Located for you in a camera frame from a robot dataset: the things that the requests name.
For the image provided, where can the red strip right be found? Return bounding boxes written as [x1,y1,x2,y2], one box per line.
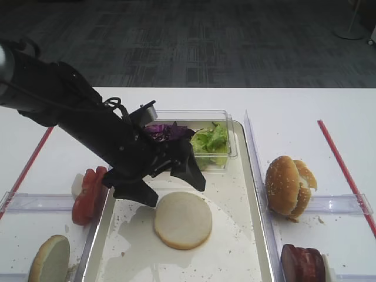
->
[317,120,375,236]

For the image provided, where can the sesame bun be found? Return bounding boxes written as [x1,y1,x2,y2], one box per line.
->
[265,156,300,216]
[288,160,317,222]

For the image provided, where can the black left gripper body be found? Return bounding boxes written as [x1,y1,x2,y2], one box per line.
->
[102,133,193,188]

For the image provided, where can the bun half lower left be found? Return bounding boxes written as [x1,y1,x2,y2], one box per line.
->
[28,235,70,282]

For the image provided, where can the dark meat patties stack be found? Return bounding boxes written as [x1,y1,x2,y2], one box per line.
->
[281,244,326,282]

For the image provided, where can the clear plastic salad container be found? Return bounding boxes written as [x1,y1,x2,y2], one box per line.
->
[150,110,237,172]

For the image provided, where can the white tomato pusher block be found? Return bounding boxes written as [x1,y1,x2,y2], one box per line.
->
[71,173,84,199]

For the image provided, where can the white patty pusher block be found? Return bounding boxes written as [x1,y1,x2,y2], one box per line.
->
[321,254,337,282]

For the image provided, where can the clear right tray divider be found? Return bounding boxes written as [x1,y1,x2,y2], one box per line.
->
[243,111,285,281]

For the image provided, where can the bun bottom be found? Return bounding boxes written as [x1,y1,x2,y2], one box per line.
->
[154,192,213,250]

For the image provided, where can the green lettuce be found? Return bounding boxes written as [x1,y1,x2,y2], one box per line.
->
[190,122,229,171]

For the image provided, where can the sesame bun top front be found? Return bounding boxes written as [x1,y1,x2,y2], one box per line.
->
[265,156,300,216]

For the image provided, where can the red strip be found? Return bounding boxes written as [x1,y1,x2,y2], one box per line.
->
[317,120,375,236]
[0,127,53,219]

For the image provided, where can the clear tomato rail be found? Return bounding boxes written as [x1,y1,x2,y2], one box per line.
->
[1,192,74,213]

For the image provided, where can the white stand base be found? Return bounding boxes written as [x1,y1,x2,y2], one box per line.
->
[332,0,364,41]

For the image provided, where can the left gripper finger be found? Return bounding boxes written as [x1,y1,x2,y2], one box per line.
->
[113,180,159,207]
[170,147,206,192]

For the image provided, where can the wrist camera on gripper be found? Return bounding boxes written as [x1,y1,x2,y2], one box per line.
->
[130,100,157,127]

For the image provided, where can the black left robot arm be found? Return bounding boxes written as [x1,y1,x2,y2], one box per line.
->
[1,40,206,207]

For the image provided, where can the clear bun rail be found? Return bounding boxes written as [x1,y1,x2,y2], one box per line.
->
[304,194,373,216]

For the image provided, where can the clear left tray divider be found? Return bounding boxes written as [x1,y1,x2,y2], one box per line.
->
[73,188,116,281]

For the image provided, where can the clear patty rail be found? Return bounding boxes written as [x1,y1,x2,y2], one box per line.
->
[335,274,376,282]

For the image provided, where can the purple cabbage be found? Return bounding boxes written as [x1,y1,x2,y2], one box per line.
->
[145,122,195,142]

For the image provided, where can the tomato slices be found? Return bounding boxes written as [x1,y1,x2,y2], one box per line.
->
[71,166,107,226]

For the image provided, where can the clear tray divider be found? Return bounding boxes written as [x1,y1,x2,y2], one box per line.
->
[243,111,285,281]
[73,188,116,281]

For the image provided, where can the red strip left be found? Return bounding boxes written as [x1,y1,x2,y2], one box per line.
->
[0,127,53,219]

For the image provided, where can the metal tray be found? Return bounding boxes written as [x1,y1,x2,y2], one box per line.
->
[75,121,273,281]

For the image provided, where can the sesame bun top rear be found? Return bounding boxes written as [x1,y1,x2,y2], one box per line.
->
[288,160,317,222]

